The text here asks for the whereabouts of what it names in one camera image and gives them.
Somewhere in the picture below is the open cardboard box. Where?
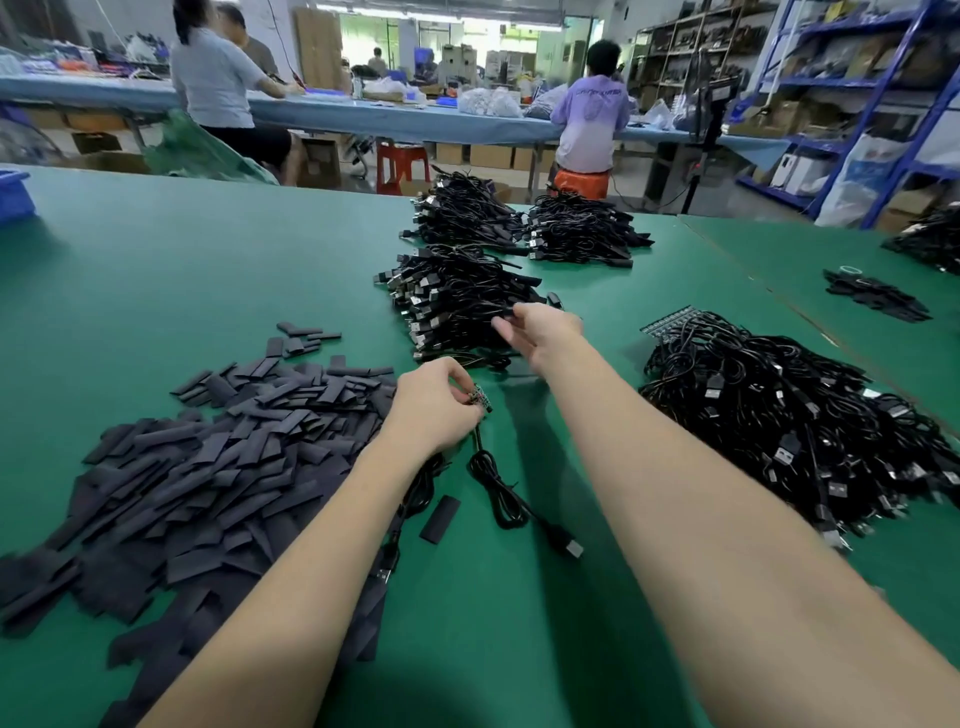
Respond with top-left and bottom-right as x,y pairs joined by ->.
67,150 -> 152,174

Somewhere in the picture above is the blue metal shelving rack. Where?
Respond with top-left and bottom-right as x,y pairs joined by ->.
735,0 -> 960,230

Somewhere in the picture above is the bundle of black cables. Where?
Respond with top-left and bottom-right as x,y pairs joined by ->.
522,189 -> 656,270
402,169 -> 527,254

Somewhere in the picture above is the pile of black sleeve strips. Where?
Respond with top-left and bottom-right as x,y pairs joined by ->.
0,319 -> 464,728

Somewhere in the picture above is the dark storage shelf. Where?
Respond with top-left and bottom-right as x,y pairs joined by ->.
633,4 -> 774,119

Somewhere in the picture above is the huge heap of black cables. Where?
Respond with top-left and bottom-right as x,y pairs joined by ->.
885,202 -> 960,275

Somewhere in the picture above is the orange plastic stool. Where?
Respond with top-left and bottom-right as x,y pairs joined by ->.
552,168 -> 612,200

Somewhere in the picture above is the small bundle of cables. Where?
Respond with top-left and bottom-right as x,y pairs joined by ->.
823,267 -> 933,324

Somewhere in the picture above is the person's right hand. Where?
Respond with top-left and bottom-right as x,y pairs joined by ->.
492,300 -> 590,377

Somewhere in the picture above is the red plastic stool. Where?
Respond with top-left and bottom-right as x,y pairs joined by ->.
375,141 -> 432,194

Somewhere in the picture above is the person's left hand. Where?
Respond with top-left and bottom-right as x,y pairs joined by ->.
375,355 -> 491,461

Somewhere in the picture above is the heap of finished black cables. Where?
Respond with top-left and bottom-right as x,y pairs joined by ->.
375,244 -> 564,377

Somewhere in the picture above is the joined bunch of black cables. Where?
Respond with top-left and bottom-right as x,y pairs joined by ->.
367,382 -> 587,587

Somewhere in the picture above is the long blue work table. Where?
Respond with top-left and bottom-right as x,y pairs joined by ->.
0,72 -> 794,167

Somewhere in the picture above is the person's left forearm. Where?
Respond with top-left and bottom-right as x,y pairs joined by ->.
139,435 -> 459,728

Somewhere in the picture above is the person's right forearm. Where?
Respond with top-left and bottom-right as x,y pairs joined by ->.
540,342 -> 960,728

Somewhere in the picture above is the white plastic bag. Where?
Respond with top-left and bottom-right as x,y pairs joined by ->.
817,135 -> 914,230

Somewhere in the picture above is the blue plastic bin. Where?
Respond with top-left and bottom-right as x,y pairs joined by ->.
0,168 -> 36,227

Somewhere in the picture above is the large pile of black cables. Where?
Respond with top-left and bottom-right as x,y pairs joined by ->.
640,307 -> 960,549

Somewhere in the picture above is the green plastic bag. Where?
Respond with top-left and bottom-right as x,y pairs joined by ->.
142,108 -> 279,185

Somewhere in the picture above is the black tripod stand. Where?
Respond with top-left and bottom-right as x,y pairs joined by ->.
655,60 -> 747,216

